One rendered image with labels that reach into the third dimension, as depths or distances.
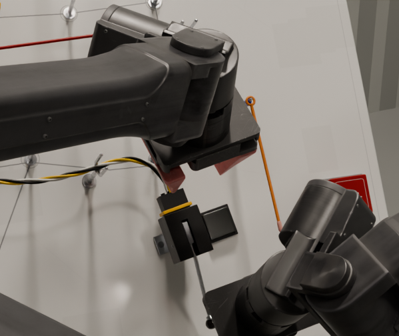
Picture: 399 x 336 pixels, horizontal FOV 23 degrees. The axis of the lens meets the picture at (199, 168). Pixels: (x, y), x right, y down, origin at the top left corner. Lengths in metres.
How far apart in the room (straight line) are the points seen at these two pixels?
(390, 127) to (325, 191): 3.20
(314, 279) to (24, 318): 0.43
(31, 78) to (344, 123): 0.72
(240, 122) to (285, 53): 0.37
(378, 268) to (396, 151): 3.11
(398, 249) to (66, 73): 0.30
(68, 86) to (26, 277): 0.57
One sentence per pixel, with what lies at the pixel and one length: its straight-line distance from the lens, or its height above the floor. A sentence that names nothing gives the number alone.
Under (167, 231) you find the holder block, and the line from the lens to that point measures 1.12.
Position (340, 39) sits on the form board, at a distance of 1.32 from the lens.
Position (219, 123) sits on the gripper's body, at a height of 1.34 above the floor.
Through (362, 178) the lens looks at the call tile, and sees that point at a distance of 1.25.
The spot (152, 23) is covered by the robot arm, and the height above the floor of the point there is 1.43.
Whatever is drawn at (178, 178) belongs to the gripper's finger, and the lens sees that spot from 0.92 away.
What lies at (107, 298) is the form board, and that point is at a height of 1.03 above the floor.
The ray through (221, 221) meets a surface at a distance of 1.21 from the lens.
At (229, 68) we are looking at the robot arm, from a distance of 0.83.
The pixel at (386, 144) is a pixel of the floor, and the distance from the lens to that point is 3.91.
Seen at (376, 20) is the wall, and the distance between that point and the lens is 4.02.
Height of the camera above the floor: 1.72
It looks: 28 degrees down
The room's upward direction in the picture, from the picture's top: straight up
